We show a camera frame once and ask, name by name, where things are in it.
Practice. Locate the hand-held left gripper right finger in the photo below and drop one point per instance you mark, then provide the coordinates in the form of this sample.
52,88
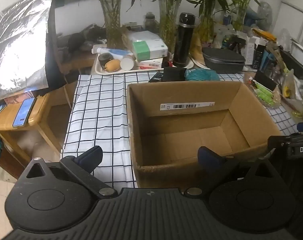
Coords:
207,156

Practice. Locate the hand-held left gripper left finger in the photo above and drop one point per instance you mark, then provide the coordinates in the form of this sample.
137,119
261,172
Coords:
91,155

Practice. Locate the brown cardboard box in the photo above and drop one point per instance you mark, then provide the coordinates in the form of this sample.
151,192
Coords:
191,142

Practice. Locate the teal knitted cloth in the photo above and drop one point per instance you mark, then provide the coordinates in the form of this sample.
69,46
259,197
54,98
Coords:
201,75

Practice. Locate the white black checked tablecloth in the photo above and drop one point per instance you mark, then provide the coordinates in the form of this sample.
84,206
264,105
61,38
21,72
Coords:
99,120

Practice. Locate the green wipe packet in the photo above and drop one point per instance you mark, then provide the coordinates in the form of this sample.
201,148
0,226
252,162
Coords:
264,92

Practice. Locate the black card sleeve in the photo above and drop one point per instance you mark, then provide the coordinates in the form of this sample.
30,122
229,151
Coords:
265,80

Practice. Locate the wooden side table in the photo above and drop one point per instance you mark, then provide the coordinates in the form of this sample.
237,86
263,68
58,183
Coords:
41,110

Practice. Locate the smartphone with blue screen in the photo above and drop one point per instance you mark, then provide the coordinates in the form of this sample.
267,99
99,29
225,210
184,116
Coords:
24,112

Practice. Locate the black carton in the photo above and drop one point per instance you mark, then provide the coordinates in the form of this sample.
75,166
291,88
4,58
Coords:
260,55

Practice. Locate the black fabric pouch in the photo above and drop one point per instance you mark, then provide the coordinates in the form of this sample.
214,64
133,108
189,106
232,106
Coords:
174,74

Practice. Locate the yellow egg-shaped sponge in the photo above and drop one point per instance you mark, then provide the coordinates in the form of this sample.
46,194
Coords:
112,65

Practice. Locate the black foil packet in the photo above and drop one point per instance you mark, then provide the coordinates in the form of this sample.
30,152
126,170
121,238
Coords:
157,78

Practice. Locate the white carton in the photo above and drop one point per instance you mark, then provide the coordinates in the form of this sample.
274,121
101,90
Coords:
251,50

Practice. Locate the white-lidded jar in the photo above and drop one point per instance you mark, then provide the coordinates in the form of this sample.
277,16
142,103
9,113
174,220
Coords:
127,64

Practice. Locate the grey hard case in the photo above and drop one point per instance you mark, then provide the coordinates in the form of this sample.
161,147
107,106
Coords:
224,60

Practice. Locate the black tape roll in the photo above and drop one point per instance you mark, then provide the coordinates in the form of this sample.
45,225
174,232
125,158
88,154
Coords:
104,58

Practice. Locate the white blue spray bottle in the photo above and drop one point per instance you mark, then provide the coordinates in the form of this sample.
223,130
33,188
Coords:
116,52

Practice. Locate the red white box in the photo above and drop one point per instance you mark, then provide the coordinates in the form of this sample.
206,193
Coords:
149,63

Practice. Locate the black thermos bottle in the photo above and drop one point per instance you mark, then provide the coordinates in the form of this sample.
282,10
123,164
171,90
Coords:
182,42

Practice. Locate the green white tissue box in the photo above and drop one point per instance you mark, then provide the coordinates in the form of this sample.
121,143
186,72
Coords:
154,50

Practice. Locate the glass vase with bamboo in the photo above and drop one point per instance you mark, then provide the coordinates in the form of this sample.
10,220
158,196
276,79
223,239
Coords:
167,25
240,17
206,25
111,25

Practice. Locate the silver foil sheet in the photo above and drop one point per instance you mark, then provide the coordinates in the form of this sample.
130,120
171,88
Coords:
19,42

